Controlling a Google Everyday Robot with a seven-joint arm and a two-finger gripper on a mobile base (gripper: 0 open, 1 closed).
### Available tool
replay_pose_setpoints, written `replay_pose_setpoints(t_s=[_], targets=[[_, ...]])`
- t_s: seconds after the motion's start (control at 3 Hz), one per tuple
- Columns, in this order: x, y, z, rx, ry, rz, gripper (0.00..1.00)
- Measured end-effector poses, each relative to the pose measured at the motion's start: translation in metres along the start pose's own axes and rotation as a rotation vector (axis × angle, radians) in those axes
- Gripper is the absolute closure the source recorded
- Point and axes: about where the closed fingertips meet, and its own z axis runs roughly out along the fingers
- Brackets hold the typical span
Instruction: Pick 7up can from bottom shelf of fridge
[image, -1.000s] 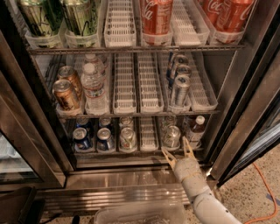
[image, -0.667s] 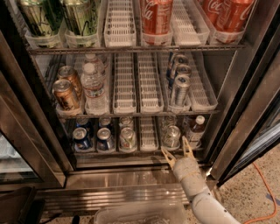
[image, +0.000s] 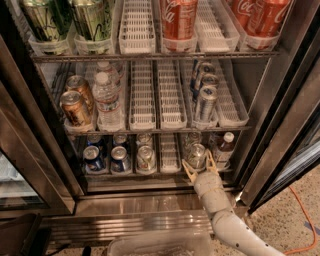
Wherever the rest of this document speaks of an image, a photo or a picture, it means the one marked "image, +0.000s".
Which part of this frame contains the white empty tray top right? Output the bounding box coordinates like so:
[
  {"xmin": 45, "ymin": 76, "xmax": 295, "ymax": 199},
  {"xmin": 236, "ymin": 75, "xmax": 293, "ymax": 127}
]
[{"xmin": 195, "ymin": 0, "xmax": 240, "ymax": 53}]

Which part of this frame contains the gold brown can front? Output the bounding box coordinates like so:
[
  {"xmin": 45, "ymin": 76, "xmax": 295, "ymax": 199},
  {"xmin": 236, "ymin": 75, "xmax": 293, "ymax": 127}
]
[{"xmin": 60, "ymin": 90, "xmax": 91, "ymax": 127}]

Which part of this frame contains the blue pepsi can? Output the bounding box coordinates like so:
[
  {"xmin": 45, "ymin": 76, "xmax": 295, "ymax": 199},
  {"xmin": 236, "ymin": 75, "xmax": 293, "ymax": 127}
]
[
  {"xmin": 87, "ymin": 135, "xmax": 107, "ymax": 157},
  {"xmin": 83, "ymin": 145, "xmax": 105, "ymax": 172},
  {"xmin": 111, "ymin": 146, "xmax": 132, "ymax": 173},
  {"xmin": 112, "ymin": 134, "xmax": 130, "ymax": 151}
]

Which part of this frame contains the red coca-cola can centre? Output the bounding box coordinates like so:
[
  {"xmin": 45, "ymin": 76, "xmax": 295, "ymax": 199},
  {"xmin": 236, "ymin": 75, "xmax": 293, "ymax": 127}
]
[{"xmin": 159, "ymin": 0, "xmax": 198, "ymax": 40}]

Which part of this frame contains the green tall can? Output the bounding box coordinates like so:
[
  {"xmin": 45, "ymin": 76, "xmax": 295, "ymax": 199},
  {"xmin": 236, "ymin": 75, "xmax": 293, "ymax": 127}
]
[
  {"xmin": 19, "ymin": 0, "xmax": 72, "ymax": 42},
  {"xmin": 69, "ymin": 0, "xmax": 112, "ymax": 41}
]

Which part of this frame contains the red coca-cola can right rear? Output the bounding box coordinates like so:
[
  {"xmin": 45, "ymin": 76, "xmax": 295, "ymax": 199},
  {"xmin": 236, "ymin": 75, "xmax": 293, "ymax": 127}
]
[{"xmin": 232, "ymin": 0, "xmax": 256, "ymax": 28}]

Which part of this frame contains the blue silver slim can rear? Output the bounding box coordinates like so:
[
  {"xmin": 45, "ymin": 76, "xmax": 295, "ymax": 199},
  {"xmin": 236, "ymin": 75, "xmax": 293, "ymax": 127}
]
[{"xmin": 189, "ymin": 60, "xmax": 216, "ymax": 93}]

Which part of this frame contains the white empty tray middle left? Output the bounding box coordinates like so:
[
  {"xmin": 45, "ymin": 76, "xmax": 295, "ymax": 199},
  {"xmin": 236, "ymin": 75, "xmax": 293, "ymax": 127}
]
[{"xmin": 129, "ymin": 61, "xmax": 156, "ymax": 130}]

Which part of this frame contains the green tall can left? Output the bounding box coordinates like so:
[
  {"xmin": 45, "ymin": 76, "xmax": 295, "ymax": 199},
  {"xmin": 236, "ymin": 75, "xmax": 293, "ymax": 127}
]
[{"xmin": 19, "ymin": 0, "xmax": 72, "ymax": 42}]

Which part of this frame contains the blue pepsi can front left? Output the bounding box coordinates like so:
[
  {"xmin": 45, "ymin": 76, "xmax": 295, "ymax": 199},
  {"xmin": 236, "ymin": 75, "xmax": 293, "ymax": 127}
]
[{"xmin": 83, "ymin": 145, "xmax": 105, "ymax": 172}]

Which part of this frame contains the brown tea bottle white cap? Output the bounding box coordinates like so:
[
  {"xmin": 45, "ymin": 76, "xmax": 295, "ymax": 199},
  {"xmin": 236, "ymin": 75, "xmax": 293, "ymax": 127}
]
[{"xmin": 212, "ymin": 132, "xmax": 235, "ymax": 170}]

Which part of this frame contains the blue pepsi can front right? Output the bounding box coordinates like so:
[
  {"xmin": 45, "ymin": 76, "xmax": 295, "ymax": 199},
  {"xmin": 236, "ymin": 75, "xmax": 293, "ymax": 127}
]
[{"xmin": 111, "ymin": 146, "xmax": 132, "ymax": 173}]

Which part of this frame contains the silver soda can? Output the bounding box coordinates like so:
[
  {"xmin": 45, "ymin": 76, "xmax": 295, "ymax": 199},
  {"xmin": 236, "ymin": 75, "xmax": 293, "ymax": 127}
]
[
  {"xmin": 137, "ymin": 145, "xmax": 156, "ymax": 174},
  {"xmin": 136, "ymin": 133, "xmax": 153, "ymax": 147}
]

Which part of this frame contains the white empty tray middle far right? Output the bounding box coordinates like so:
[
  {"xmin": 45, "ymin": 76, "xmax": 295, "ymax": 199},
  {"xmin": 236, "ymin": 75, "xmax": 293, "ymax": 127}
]
[{"xmin": 212, "ymin": 60, "xmax": 249, "ymax": 128}]

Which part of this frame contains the red coca-cola can right front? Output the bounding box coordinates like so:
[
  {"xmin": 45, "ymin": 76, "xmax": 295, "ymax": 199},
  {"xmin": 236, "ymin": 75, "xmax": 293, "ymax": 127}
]
[{"xmin": 246, "ymin": 0, "xmax": 291, "ymax": 38}]

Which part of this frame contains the clear water bottle rear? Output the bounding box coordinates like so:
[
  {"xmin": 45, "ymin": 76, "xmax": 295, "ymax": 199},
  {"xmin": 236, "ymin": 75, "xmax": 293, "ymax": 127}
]
[{"xmin": 97, "ymin": 61, "xmax": 121, "ymax": 87}]

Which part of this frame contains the clear water bottle front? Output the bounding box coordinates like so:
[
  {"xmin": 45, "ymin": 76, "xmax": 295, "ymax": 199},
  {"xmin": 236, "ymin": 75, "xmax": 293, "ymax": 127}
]
[{"xmin": 92, "ymin": 72, "xmax": 121, "ymax": 132}]

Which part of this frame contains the steel fridge bottom grille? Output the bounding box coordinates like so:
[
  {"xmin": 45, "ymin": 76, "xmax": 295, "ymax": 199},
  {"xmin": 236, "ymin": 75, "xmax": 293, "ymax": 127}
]
[{"xmin": 42, "ymin": 190, "xmax": 212, "ymax": 247}]

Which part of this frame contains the glass fridge door left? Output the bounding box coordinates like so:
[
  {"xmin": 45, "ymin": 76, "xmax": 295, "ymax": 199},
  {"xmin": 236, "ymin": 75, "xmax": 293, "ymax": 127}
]
[{"xmin": 0, "ymin": 38, "xmax": 75, "ymax": 219}]

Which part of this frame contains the clear plastic bin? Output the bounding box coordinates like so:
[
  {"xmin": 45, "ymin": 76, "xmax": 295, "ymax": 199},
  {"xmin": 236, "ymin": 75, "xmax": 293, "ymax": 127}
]
[{"xmin": 107, "ymin": 229, "xmax": 215, "ymax": 256}]

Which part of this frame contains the clear water bottle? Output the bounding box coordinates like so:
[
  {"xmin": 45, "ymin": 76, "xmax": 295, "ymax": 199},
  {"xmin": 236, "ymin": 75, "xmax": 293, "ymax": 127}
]
[
  {"xmin": 92, "ymin": 72, "xmax": 121, "ymax": 132},
  {"xmin": 97, "ymin": 61, "xmax": 121, "ymax": 87}
]

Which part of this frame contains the green tall can right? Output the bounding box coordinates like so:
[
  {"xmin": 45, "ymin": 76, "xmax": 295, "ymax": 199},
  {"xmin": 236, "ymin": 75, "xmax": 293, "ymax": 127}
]
[{"xmin": 69, "ymin": 0, "xmax": 112, "ymax": 41}]

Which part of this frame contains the orange power cable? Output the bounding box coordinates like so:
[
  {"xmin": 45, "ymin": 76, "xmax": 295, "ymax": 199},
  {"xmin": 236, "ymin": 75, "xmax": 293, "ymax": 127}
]
[{"xmin": 283, "ymin": 185, "xmax": 319, "ymax": 256}]

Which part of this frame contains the silver green 7up can front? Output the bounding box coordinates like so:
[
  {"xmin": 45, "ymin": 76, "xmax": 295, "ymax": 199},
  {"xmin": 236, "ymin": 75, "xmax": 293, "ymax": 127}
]
[{"xmin": 187, "ymin": 143, "xmax": 206, "ymax": 171}]

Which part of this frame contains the silver soda can centre front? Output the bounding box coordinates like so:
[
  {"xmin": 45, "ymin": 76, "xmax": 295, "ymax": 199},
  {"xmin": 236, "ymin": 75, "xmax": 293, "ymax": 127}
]
[{"xmin": 137, "ymin": 145, "xmax": 156, "ymax": 174}]

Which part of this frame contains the blue pepsi can rear right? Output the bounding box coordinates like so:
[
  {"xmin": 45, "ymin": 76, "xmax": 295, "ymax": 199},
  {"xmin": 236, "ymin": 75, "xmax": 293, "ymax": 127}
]
[{"xmin": 112, "ymin": 134, "xmax": 130, "ymax": 151}]

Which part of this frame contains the silver soda can centre rear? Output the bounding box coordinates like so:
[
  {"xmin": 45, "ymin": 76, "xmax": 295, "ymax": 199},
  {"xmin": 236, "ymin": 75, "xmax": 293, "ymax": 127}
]
[{"xmin": 136, "ymin": 133, "xmax": 153, "ymax": 147}]

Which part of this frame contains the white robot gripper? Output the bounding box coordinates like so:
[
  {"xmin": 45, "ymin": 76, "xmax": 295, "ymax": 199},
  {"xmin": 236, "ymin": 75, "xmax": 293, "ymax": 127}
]
[{"xmin": 182, "ymin": 149, "xmax": 232, "ymax": 215}]

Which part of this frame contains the silver slim can middle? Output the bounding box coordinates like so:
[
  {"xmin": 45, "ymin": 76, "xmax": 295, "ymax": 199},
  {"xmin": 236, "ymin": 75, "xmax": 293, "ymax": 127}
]
[{"xmin": 193, "ymin": 73, "xmax": 220, "ymax": 101}]

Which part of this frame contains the silver green 7up can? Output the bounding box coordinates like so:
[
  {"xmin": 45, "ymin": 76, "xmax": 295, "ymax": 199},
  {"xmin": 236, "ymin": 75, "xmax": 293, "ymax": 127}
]
[
  {"xmin": 183, "ymin": 132, "xmax": 202, "ymax": 150},
  {"xmin": 187, "ymin": 143, "xmax": 206, "ymax": 171}
]

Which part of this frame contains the blue pepsi can rear left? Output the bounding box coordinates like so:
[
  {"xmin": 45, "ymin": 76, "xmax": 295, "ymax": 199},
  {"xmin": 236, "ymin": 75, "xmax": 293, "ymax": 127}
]
[{"xmin": 87, "ymin": 135, "xmax": 107, "ymax": 157}]

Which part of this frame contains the white empty tray shelf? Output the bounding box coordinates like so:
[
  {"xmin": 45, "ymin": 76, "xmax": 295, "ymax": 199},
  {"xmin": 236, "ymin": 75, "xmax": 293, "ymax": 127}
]
[
  {"xmin": 119, "ymin": 0, "xmax": 156, "ymax": 54},
  {"xmin": 159, "ymin": 134, "xmax": 181, "ymax": 174}
]

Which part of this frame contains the gold brown can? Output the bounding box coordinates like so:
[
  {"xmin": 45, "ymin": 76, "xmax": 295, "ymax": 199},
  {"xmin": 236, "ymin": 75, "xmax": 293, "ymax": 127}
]
[
  {"xmin": 66, "ymin": 75, "xmax": 94, "ymax": 112},
  {"xmin": 60, "ymin": 90, "xmax": 91, "ymax": 127}
]

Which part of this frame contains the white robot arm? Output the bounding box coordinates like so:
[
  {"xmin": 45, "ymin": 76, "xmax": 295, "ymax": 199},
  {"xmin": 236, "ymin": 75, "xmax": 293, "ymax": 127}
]
[{"xmin": 182, "ymin": 150, "xmax": 285, "ymax": 256}]

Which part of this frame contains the steel fridge door right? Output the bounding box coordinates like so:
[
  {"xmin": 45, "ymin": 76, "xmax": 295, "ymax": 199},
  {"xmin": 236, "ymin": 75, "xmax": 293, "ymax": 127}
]
[{"xmin": 236, "ymin": 5, "xmax": 320, "ymax": 212}]

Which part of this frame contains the white empty tray bottom shelf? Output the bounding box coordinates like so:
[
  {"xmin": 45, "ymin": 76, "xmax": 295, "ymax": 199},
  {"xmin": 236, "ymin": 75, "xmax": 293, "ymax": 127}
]
[{"xmin": 159, "ymin": 134, "xmax": 181, "ymax": 174}]

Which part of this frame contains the red coca-cola can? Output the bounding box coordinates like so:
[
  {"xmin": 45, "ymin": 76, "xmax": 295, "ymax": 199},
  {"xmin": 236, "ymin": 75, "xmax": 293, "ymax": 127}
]
[
  {"xmin": 159, "ymin": 0, "xmax": 198, "ymax": 40},
  {"xmin": 232, "ymin": 0, "xmax": 256, "ymax": 28},
  {"xmin": 246, "ymin": 0, "xmax": 291, "ymax": 38}
]

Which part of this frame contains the silver slim can front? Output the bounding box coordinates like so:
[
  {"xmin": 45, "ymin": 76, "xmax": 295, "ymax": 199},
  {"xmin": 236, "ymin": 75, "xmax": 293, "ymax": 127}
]
[{"xmin": 195, "ymin": 85, "xmax": 218, "ymax": 122}]

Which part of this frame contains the silver green 7up can rear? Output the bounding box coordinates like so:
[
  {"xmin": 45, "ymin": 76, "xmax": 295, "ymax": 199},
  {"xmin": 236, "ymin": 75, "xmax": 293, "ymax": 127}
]
[{"xmin": 183, "ymin": 132, "xmax": 202, "ymax": 150}]

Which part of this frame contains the white empty tray top shelf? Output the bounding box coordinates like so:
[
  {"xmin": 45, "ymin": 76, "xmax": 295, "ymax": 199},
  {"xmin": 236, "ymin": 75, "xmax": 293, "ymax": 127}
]
[{"xmin": 119, "ymin": 0, "xmax": 156, "ymax": 54}]

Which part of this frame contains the gold brown can rear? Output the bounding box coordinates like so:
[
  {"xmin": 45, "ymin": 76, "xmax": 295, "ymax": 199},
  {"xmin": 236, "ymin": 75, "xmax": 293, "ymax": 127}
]
[{"xmin": 66, "ymin": 75, "xmax": 94, "ymax": 112}]

